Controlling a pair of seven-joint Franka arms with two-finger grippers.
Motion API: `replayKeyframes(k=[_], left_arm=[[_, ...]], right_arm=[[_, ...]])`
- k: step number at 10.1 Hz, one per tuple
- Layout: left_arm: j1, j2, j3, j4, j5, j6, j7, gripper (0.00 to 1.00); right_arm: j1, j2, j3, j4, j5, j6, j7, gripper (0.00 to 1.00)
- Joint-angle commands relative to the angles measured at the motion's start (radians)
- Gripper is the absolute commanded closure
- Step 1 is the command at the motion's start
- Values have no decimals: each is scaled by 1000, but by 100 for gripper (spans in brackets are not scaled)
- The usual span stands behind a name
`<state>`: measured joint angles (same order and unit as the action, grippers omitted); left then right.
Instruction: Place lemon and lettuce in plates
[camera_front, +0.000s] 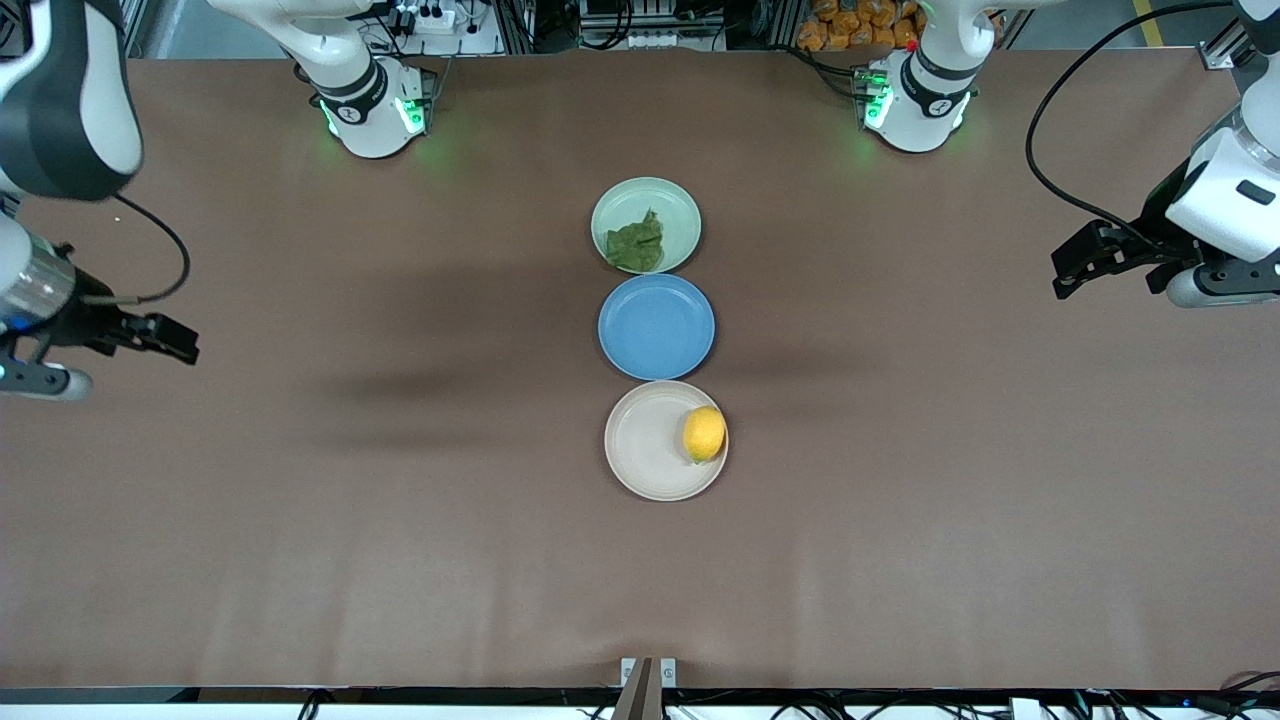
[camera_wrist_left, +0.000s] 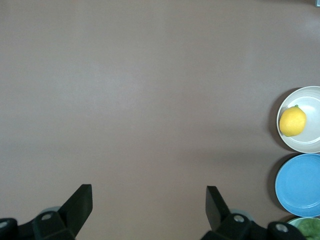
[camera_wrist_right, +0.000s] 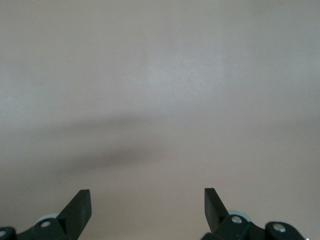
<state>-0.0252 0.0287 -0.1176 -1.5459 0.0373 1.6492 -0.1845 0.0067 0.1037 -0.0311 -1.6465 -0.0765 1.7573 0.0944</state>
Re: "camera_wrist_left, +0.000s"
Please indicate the green lettuce leaf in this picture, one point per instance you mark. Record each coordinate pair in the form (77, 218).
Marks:
(310, 227)

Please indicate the yellow lemon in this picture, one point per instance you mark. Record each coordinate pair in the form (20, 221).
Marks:
(292, 122)

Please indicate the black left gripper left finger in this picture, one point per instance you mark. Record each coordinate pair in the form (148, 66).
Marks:
(75, 212)

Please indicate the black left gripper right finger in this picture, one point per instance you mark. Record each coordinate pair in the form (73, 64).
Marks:
(221, 222)

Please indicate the pale green plate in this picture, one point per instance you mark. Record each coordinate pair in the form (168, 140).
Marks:
(293, 222)

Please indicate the blue plate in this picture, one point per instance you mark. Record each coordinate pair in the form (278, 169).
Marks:
(300, 185)

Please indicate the beige plate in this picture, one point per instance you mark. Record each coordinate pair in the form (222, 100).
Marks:
(307, 142)

